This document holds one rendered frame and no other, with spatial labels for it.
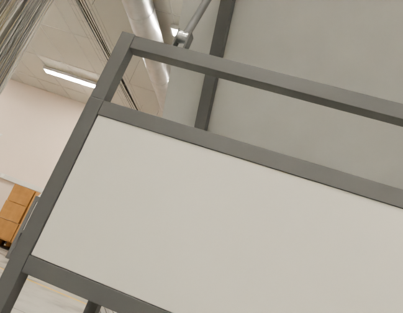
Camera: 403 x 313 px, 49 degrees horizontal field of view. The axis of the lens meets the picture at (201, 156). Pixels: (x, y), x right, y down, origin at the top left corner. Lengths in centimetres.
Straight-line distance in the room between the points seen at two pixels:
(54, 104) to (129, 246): 935
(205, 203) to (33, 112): 950
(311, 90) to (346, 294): 45
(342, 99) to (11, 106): 989
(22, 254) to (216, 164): 48
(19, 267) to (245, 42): 96
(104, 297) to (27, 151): 915
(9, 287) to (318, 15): 114
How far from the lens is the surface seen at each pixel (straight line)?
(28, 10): 156
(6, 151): 1029
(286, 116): 152
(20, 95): 1071
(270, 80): 108
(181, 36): 118
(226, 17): 149
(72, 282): 102
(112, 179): 105
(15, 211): 807
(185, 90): 160
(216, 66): 111
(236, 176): 99
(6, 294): 109
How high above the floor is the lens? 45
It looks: 16 degrees up
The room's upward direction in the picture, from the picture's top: 22 degrees clockwise
